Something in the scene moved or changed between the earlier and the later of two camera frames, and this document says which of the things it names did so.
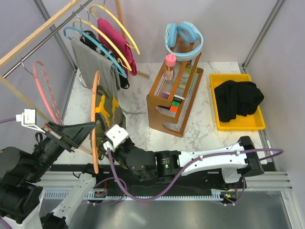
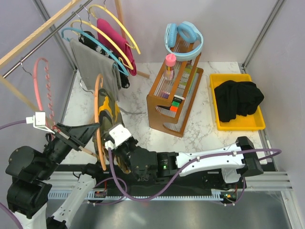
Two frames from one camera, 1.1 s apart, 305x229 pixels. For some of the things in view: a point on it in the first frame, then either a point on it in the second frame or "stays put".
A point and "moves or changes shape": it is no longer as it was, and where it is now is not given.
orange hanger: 92,125 -> 96,115
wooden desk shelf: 169,100 stays put
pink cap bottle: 170,63 stays put
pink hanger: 50,92 moves or changes shape
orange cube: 173,108 stays put
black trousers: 234,98 stays put
